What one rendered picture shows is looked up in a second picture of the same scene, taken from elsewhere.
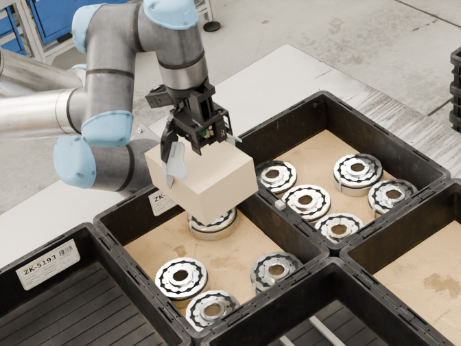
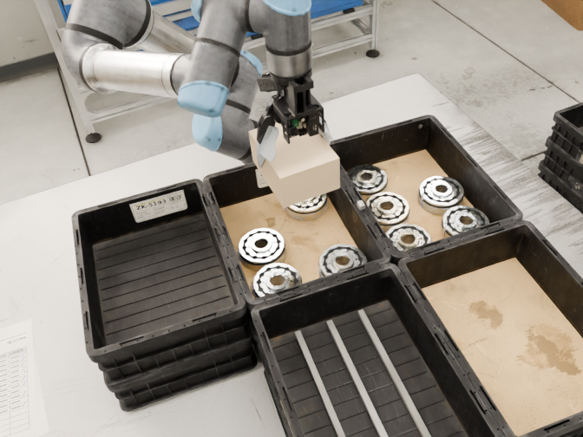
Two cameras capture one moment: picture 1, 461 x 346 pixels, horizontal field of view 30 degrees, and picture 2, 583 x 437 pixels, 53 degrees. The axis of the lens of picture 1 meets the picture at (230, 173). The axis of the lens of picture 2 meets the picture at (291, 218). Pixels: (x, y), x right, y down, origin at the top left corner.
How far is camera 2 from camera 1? 41 cm
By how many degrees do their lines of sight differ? 10
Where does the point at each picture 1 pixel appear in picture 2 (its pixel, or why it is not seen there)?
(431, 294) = (473, 319)
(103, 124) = (195, 92)
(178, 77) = (279, 64)
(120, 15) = not seen: outside the picture
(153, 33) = (262, 13)
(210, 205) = (291, 191)
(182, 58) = (285, 45)
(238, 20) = (394, 53)
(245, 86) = (373, 100)
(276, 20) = (422, 59)
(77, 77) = not seen: hidden behind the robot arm
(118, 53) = (225, 27)
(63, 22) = not seen: hidden behind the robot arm
